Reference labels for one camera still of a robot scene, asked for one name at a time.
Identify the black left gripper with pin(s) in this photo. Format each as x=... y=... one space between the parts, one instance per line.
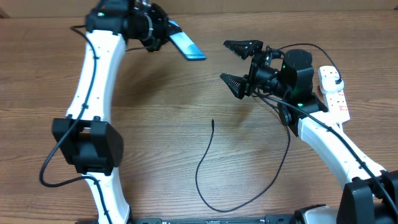
x=158 y=12

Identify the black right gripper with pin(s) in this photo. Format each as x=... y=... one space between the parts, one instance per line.
x=259 y=59

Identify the blue Galaxy smartphone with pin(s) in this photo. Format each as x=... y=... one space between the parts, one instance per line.
x=184 y=44

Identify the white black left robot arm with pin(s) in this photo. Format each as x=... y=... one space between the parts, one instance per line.
x=85 y=135

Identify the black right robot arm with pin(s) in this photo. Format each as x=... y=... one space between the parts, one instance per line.
x=369 y=191

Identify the white charger adapter plug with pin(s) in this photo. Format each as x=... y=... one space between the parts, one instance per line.
x=329 y=85

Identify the white power strip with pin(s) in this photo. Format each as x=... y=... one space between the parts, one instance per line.
x=335 y=102

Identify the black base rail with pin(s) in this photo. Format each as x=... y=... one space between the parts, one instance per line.
x=268 y=219

